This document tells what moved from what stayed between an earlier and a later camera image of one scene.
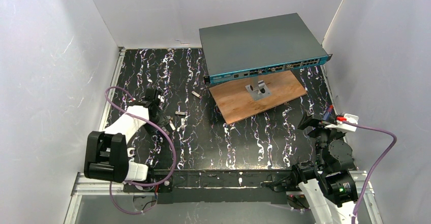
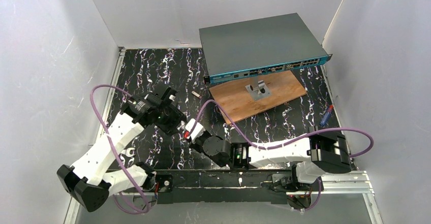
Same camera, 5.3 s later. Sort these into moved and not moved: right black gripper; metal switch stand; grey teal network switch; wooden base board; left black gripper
Moved: left black gripper; right black gripper
Not moved: wooden base board; grey teal network switch; metal switch stand
